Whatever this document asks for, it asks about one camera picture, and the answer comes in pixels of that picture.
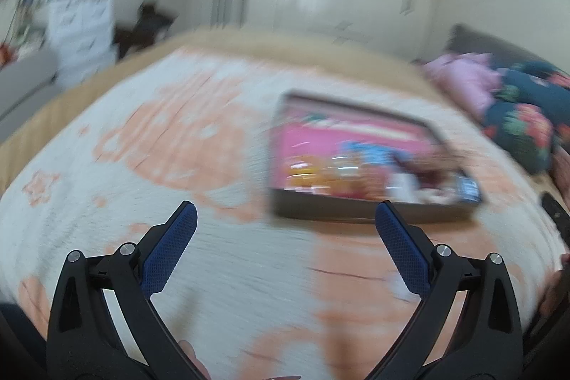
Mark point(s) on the pink book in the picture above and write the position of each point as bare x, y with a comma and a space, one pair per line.
307, 139

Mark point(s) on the white drawer cabinet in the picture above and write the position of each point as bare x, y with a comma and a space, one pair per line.
82, 37

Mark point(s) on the pink quilt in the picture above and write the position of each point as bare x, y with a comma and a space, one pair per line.
463, 81

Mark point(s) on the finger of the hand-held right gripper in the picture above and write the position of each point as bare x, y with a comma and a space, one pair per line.
556, 217

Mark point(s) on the dark brown cloth pile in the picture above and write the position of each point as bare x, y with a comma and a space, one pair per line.
129, 39

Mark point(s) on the person's left hand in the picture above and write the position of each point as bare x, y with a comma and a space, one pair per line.
193, 360

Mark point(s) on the person's dark clothing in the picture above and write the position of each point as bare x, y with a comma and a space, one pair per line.
20, 344

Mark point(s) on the shallow grey cardboard box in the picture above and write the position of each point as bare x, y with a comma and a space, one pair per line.
356, 211

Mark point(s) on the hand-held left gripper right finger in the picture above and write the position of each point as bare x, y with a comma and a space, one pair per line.
400, 251

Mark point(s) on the dark folded clothes stack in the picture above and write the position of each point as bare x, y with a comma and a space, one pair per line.
153, 19

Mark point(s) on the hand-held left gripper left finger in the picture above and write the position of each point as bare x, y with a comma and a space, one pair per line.
173, 246

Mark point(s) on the grey quilted headboard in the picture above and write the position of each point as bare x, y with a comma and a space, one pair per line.
472, 39

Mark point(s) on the pink fluffy cloth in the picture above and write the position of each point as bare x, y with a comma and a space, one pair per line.
562, 170

